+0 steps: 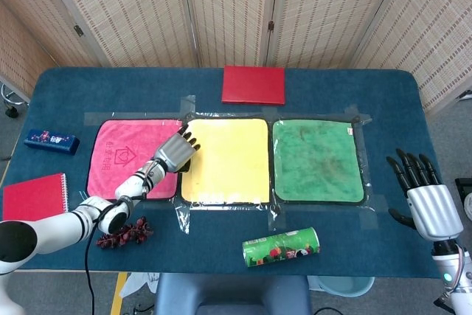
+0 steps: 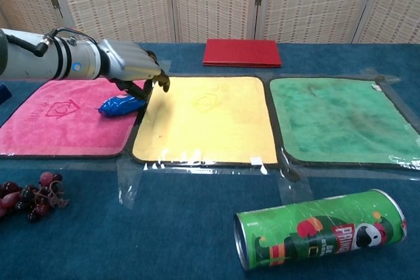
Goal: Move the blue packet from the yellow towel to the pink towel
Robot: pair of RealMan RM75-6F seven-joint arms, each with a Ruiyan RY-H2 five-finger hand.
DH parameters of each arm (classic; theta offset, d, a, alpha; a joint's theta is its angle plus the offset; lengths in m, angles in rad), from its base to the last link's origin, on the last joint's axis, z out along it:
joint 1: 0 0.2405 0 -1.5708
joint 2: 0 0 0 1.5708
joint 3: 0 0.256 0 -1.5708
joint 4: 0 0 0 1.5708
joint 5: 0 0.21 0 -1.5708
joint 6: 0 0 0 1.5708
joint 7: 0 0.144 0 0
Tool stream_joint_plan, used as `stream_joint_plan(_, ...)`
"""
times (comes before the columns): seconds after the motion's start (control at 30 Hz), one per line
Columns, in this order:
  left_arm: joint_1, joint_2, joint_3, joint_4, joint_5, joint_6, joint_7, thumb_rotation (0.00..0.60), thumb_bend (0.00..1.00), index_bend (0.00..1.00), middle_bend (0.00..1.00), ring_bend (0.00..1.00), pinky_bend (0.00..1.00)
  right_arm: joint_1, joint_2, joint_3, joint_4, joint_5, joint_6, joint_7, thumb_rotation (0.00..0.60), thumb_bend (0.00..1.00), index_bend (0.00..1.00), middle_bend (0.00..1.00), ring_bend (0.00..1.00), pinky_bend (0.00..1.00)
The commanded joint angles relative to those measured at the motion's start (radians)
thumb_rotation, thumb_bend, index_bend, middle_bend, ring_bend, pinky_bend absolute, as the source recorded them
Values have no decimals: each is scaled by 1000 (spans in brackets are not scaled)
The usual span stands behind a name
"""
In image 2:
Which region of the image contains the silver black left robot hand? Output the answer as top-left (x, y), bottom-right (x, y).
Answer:
top-left (98, 38), bottom-right (171, 101)

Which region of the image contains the blue snack packet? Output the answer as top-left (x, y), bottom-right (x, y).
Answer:
top-left (97, 94), bottom-right (147, 118)

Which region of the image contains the pink towel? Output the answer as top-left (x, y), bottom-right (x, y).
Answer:
top-left (0, 75), bottom-right (153, 160)

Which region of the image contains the yellow towel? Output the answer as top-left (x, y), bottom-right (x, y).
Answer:
top-left (131, 75), bottom-right (280, 167)

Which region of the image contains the green towel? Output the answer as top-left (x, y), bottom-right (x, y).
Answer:
top-left (268, 75), bottom-right (420, 171)

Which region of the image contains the woven folding screen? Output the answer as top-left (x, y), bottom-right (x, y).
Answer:
top-left (0, 0), bottom-right (420, 48)

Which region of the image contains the red folded cloth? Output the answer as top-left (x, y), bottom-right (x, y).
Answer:
top-left (202, 39), bottom-right (283, 69)

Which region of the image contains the clear tape strip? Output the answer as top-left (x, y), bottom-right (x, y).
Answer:
top-left (277, 165), bottom-right (316, 206)
top-left (115, 157), bottom-right (146, 209)

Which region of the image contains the dark red grape bunch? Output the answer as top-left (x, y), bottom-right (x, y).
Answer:
top-left (0, 170), bottom-right (71, 224)

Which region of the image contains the blue carpet table cover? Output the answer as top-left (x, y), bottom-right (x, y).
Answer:
top-left (0, 42), bottom-right (420, 280)

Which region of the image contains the green Pringles can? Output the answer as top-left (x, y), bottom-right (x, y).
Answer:
top-left (233, 189), bottom-right (409, 272)

